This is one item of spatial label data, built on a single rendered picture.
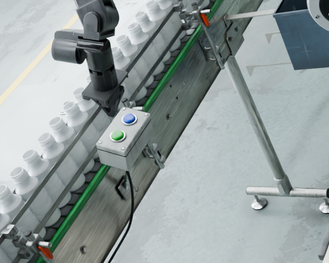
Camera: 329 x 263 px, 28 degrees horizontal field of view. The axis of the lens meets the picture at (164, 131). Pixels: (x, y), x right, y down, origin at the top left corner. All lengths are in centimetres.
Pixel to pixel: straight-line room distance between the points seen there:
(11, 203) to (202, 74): 83
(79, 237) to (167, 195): 154
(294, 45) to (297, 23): 9
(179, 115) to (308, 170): 109
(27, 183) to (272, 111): 199
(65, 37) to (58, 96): 312
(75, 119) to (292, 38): 80
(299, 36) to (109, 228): 87
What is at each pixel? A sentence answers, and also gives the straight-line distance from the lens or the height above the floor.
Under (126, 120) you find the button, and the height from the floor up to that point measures 112.
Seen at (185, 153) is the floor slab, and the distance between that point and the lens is 334.
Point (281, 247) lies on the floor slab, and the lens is 266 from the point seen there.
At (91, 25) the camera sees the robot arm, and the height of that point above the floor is 142.
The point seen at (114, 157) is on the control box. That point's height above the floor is 108.
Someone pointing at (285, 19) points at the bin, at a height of 93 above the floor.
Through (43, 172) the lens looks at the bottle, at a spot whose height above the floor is 112.
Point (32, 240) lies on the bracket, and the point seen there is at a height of 109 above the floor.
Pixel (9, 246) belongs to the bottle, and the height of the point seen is 107.
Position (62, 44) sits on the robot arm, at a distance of 140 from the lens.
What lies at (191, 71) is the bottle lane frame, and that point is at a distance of 204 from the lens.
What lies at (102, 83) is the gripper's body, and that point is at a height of 129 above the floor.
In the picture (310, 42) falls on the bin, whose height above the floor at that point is 83.
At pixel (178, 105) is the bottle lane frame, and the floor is 89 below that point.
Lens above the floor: 190
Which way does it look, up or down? 32 degrees down
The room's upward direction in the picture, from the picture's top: 28 degrees counter-clockwise
